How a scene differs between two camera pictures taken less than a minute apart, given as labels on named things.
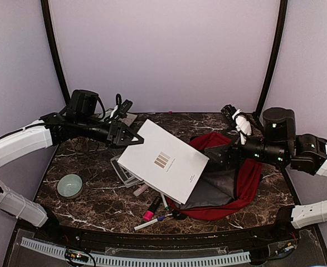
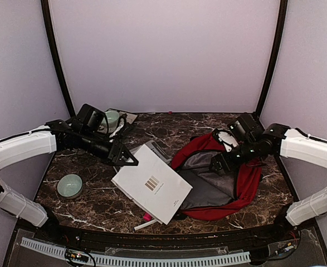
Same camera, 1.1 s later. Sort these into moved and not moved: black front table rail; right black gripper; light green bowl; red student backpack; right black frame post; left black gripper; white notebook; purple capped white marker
Moved: left black gripper; right black gripper; white notebook
Not moved: light green bowl; right black frame post; black front table rail; purple capped white marker; red student backpack
